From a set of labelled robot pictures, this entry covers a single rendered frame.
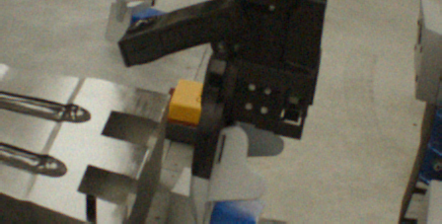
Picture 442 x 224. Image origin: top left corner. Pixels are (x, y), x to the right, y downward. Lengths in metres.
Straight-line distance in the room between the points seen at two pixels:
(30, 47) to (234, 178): 0.50
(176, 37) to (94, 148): 0.11
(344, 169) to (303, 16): 2.04
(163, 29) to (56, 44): 0.47
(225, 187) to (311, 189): 1.85
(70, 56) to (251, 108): 0.45
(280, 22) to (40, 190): 0.24
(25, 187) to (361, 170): 2.14
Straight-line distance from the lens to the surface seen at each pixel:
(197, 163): 0.80
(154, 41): 0.81
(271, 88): 0.79
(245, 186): 0.81
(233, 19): 0.79
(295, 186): 2.67
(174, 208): 0.86
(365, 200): 2.66
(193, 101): 1.05
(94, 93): 0.92
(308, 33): 0.78
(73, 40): 1.27
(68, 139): 0.83
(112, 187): 0.80
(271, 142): 0.88
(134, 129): 0.89
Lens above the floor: 1.28
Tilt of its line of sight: 25 degrees down
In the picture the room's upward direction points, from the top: 10 degrees clockwise
